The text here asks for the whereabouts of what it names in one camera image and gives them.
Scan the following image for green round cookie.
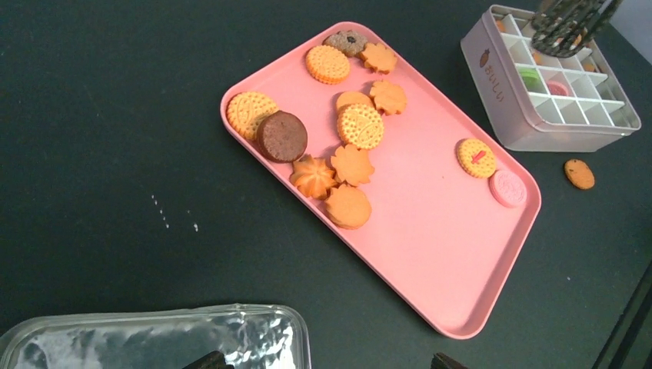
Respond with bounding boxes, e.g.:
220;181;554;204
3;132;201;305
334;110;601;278
518;68;541;92

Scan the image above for pink cookie tray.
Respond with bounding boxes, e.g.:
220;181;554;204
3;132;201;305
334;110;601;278
220;22;542;340

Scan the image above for clear plastic tin lid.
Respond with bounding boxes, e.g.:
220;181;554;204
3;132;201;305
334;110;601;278
1;304;312;368

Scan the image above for red marked dotted cracker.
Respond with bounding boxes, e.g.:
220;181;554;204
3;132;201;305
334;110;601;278
456;138;497;178

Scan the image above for orange flower cookie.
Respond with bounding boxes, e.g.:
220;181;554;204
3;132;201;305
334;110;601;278
359;42;398;74

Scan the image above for metal serving tongs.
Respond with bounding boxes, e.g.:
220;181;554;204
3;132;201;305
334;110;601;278
531;0;623;58

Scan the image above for round orange cracker cookie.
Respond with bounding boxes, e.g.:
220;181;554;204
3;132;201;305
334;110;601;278
305;45;351;85

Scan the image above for large round sandwich cookie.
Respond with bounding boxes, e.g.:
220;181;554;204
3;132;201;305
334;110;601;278
337;104;384;150

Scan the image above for white divided cookie tin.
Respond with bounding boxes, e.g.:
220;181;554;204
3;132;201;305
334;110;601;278
461;5;641;152

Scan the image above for dark chocolate round cookie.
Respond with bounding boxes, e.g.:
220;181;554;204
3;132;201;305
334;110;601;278
256;111;308;163

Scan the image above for pink round cookie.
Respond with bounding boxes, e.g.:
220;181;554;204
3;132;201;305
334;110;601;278
546;80;570;96
489;170;527;208

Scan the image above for brown flower jam cookie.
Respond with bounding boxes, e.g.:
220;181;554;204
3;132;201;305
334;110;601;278
322;30;368;58

